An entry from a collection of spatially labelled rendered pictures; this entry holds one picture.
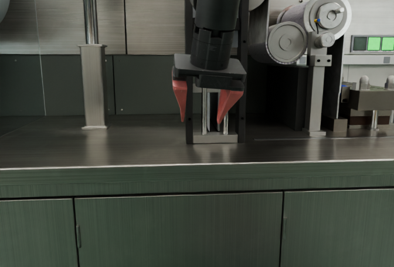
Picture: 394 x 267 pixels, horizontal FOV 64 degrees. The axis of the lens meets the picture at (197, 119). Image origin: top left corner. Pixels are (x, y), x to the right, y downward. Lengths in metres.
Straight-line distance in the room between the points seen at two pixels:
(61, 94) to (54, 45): 0.19
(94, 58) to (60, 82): 0.34
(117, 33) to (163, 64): 0.21
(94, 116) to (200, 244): 0.53
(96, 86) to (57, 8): 0.42
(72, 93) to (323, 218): 1.00
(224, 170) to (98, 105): 0.52
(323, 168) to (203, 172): 0.28
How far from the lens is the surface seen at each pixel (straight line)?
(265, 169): 0.74
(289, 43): 1.02
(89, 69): 1.07
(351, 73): 4.18
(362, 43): 1.49
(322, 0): 1.06
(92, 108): 1.08
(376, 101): 1.12
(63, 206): 0.81
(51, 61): 1.38
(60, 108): 1.38
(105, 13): 1.32
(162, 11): 1.30
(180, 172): 0.71
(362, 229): 0.94
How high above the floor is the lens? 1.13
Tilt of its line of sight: 11 degrees down
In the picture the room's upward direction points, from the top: straight up
